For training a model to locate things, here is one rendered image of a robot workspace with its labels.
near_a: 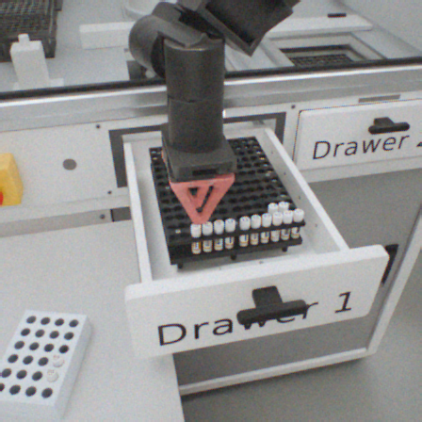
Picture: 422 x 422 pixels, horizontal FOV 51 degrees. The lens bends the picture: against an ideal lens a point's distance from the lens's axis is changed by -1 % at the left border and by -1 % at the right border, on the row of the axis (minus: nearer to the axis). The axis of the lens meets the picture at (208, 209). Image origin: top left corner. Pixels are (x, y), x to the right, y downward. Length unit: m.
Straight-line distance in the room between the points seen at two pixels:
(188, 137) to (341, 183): 0.53
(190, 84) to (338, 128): 0.43
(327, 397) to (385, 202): 0.68
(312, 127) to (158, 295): 0.44
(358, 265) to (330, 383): 1.01
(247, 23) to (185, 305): 0.28
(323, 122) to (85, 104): 0.39
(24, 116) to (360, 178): 0.63
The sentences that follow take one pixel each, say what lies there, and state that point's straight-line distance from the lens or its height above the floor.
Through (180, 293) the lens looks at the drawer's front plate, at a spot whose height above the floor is 0.92.
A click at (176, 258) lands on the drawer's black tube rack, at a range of 0.56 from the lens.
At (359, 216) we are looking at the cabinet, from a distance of 1.01.
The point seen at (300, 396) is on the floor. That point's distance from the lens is 1.46.
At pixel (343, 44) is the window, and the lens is 0.78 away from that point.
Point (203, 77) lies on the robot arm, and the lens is 0.42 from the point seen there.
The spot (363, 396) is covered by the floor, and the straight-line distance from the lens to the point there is 1.51.
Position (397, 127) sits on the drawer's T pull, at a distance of 0.82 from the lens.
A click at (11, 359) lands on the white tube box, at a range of 0.62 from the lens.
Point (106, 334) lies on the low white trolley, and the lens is 0.64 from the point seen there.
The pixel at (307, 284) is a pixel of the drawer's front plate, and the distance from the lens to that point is 0.50.
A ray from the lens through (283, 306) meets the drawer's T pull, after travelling 0.47.
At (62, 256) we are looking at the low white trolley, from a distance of 0.75.
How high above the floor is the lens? 1.27
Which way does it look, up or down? 40 degrees down
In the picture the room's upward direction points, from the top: straight up
